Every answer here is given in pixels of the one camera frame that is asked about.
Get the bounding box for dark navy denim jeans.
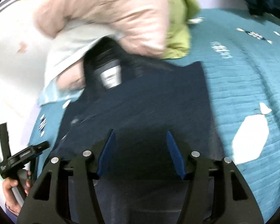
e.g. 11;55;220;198
52;38;224;223

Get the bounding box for person's left hand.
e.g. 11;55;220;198
2;170;32;217

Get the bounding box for teal quilted bedspread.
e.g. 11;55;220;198
18;9;280;223

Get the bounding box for pink puffer jacket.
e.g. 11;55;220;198
34;0;169;84

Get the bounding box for lime green garment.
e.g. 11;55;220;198
163;0;200;59

